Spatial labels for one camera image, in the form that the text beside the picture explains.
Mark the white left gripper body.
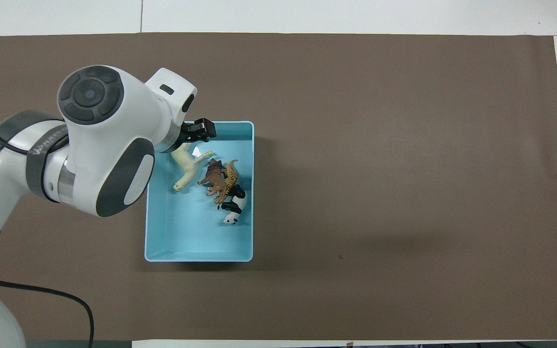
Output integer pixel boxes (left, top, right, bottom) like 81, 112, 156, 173
145, 67, 198, 127

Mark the cream white llama toy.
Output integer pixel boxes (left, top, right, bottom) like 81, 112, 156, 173
171, 143, 215, 193

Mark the brown lion toy figure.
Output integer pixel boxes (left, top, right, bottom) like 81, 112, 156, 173
196, 158, 229, 204

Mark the orange striped tiger toy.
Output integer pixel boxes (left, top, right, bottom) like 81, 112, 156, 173
222, 159, 240, 195

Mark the black and white panda toy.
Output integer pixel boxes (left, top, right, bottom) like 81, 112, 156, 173
219, 186, 249, 226

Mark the light blue plastic storage box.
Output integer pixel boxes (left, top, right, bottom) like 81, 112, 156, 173
144, 120, 255, 262

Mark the brown paper table mat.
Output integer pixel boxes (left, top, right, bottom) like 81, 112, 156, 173
0, 32, 557, 341

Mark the black left arm base cable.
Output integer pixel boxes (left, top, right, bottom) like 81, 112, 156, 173
0, 272, 95, 348

